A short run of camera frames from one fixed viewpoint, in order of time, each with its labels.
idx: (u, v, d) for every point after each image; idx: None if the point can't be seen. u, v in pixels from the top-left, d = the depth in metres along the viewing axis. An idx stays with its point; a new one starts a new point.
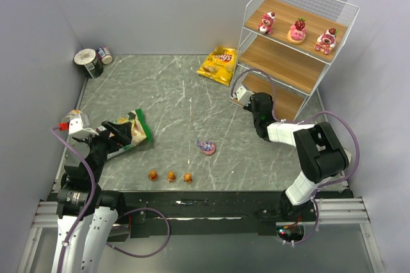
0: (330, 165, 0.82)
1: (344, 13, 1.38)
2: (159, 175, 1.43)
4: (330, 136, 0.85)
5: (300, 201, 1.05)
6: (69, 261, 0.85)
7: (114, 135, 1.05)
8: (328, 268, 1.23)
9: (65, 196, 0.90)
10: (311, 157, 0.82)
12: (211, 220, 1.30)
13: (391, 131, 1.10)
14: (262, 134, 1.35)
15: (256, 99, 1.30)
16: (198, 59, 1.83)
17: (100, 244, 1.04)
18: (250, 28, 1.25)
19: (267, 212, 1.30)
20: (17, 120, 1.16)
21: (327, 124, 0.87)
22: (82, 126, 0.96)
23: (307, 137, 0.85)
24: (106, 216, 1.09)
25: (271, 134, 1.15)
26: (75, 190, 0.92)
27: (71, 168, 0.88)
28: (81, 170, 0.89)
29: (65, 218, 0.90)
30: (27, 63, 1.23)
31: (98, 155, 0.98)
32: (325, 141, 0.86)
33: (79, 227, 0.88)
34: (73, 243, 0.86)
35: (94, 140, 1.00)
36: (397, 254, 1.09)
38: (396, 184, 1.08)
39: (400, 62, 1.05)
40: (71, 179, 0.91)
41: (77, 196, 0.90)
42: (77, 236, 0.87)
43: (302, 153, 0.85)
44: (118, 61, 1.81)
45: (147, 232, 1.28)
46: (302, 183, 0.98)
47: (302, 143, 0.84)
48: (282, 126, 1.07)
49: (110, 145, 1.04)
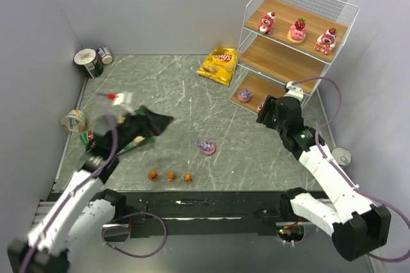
0: (368, 249, 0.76)
1: (344, 14, 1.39)
2: (159, 175, 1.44)
4: (385, 228, 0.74)
5: (302, 215, 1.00)
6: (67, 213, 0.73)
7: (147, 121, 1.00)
8: (328, 268, 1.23)
9: (87, 156, 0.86)
10: (355, 248, 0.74)
12: (211, 220, 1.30)
13: (391, 131, 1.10)
14: (293, 147, 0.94)
15: (282, 103, 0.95)
16: (198, 59, 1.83)
17: (90, 231, 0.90)
18: (250, 29, 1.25)
19: (266, 212, 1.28)
20: (18, 120, 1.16)
21: (387, 213, 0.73)
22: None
23: (363, 232, 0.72)
24: (105, 209, 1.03)
25: (307, 164, 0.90)
26: (97, 154, 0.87)
27: (98, 136, 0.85)
28: (107, 139, 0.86)
29: (81, 173, 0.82)
30: (28, 63, 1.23)
31: (125, 134, 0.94)
32: (375, 224, 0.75)
33: (90, 184, 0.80)
34: (77, 197, 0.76)
35: (130, 119, 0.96)
36: (397, 254, 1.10)
38: (395, 184, 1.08)
39: (400, 62, 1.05)
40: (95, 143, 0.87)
41: (98, 160, 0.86)
42: (84, 191, 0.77)
43: (345, 236, 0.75)
44: (118, 61, 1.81)
45: (148, 232, 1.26)
46: (318, 222, 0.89)
47: (354, 236, 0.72)
48: (327, 172, 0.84)
49: (142, 129, 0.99)
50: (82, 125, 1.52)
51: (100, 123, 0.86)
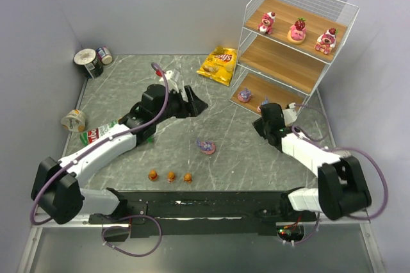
0: (353, 206, 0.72)
1: (344, 13, 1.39)
2: (159, 175, 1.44)
4: (358, 175, 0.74)
5: (302, 208, 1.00)
6: (100, 153, 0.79)
7: (188, 104, 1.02)
8: (328, 268, 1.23)
9: (129, 116, 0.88)
10: (334, 198, 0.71)
12: (211, 220, 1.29)
13: (391, 131, 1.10)
14: (275, 142, 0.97)
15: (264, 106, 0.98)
16: (198, 59, 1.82)
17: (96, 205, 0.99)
18: (250, 29, 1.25)
19: (266, 212, 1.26)
20: (18, 120, 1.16)
21: (354, 160, 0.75)
22: (170, 78, 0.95)
23: (334, 176, 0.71)
24: (113, 197, 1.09)
25: (286, 147, 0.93)
26: (139, 117, 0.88)
27: (147, 99, 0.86)
28: (154, 104, 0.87)
29: (121, 126, 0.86)
30: (27, 64, 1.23)
31: (168, 108, 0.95)
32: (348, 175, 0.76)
33: (127, 136, 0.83)
34: (114, 143, 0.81)
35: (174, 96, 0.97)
36: (397, 254, 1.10)
38: (396, 184, 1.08)
39: (400, 63, 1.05)
40: (141, 107, 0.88)
41: (139, 122, 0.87)
42: (121, 140, 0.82)
43: (321, 188, 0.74)
44: (118, 61, 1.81)
45: (147, 232, 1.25)
46: (312, 203, 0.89)
47: (327, 181, 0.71)
48: (302, 146, 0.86)
49: (180, 109, 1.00)
50: (82, 125, 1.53)
51: (154, 88, 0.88)
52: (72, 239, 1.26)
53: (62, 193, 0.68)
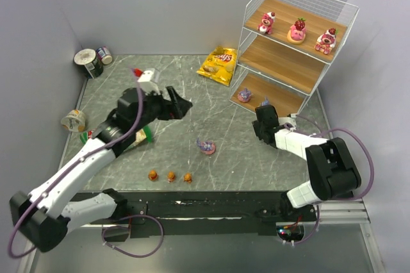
0: (343, 184, 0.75)
1: (344, 14, 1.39)
2: (159, 175, 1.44)
4: (344, 154, 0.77)
5: (301, 205, 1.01)
6: (73, 177, 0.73)
7: (170, 104, 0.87)
8: (328, 268, 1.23)
9: (106, 125, 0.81)
10: (323, 177, 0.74)
12: (211, 220, 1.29)
13: (391, 131, 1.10)
14: (269, 140, 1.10)
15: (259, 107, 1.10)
16: (198, 59, 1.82)
17: (90, 213, 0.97)
18: (250, 29, 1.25)
19: (266, 212, 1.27)
20: (18, 120, 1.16)
21: (339, 140, 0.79)
22: (151, 79, 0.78)
23: (321, 155, 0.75)
24: (107, 201, 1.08)
25: (279, 140, 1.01)
26: (116, 126, 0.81)
27: (123, 106, 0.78)
28: (130, 112, 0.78)
29: (96, 141, 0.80)
30: (27, 63, 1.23)
31: (148, 112, 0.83)
32: (336, 156, 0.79)
33: (102, 153, 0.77)
34: (88, 163, 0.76)
35: (155, 97, 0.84)
36: (397, 254, 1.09)
38: (396, 184, 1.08)
39: (400, 62, 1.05)
40: (118, 115, 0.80)
41: (114, 132, 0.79)
42: (95, 159, 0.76)
43: (311, 169, 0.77)
44: (118, 61, 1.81)
45: (148, 232, 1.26)
46: (308, 194, 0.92)
47: (314, 161, 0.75)
48: (292, 136, 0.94)
49: (163, 111, 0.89)
50: (82, 125, 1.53)
51: (130, 93, 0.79)
52: (71, 240, 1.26)
53: (36, 229, 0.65)
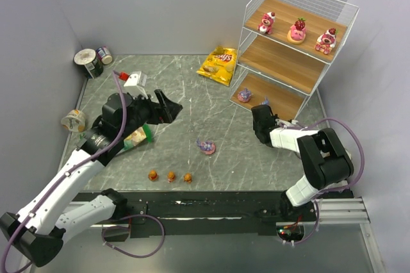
0: (335, 172, 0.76)
1: (344, 14, 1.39)
2: (159, 175, 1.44)
4: (336, 143, 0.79)
5: (300, 203, 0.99)
6: (59, 195, 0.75)
7: (160, 107, 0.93)
8: (328, 268, 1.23)
9: (91, 133, 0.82)
10: (316, 165, 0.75)
12: (211, 220, 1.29)
13: (391, 131, 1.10)
14: (265, 139, 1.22)
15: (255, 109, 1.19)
16: (198, 59, 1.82)
17: (88, 218, 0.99)
18: (250, 29, 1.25)
19: (266, 212, 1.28)
20: (17, 120, 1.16)
21: (330, 130, 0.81)
22: (137, 83, 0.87)
23: (312, 143, 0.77)
24: (106, 204, 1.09)
25: (273, 138, 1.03)
26: (102, 132, 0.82)
27: (109, 111, 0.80)
28: (116, 117, 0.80)
29: (81, 152, 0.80)
30: (27, 63, 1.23)
31: (136, 117, 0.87)
32: (327, 145, 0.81)
33: (87, 166, 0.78)
34: (73, 179, 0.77)
35: (142, 102, 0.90)
36: (397, 255, 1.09)
38: (396, 184, 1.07)
39: (400, 63, 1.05)
40: (104, 121, 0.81)
41: (100, 140, 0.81)
42: (80, 173, 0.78)
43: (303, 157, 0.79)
44: (118, 61, 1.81)
45: (147, 232, 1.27)
46: (305, 188, 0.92)
47: (305, 150, 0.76)
48: (286, 131, 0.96)
49: (151, 115, 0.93)
50: (82, 125, 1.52)
51: (114, 99, 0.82)
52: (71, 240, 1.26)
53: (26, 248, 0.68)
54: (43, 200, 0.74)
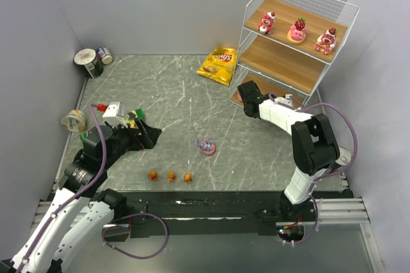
0: (323, 158, 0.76)
1: (344, 14, 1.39)
2: (159, 175, 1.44)
4: (328, 131, 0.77)
5: (300, 200, 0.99)
6: (52, 234, 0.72)
7: (141, 135, 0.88)
8: (328, 268, 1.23)
9: (72, 169, 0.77)
10: (307, 153, 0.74)
12: (211, 220, 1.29)
13: (391, 129, 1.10)
14: (253, 109, 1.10)
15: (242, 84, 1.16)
16: (198, 59, 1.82)
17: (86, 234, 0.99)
18: (250, 28, 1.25)
19: (267, 212, 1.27)
20: (17, 119, 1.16)
21: (324, 118, 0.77)
22: (116, 114, 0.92)
23: (307, 132, 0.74)
24: (102, 213, 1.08)
25: (264, 112, 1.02)
26: (84, 167, 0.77)
27: (90, 145, 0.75)
28: (97, 151, 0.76)
29: (65, 191, 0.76)
30: (28, 64, 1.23)
31: (118, 146, 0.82)
32: (319, 131, 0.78)
33: (72, 204, 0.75)
34: (61, 218, 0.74)
35: (123, 130, 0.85)
36: (397, 254, 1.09)
38: (396, 183, 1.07)
39: (400, 62, 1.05)
40: (85, 154, 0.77)
41: (82, 174, 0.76)
42: (67, 213, 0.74)
43: (295, 143, 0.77)
44: (118, 61, 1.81)
45: (147, 232, 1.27)
46: (300, 181, 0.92)
47: (300, 137, 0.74)
48: (276, 109, 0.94)
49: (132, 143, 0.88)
50: (82, 125, 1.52)
51: (95, 131, 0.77)
52: None
53: None
54: (36, 245, 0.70)
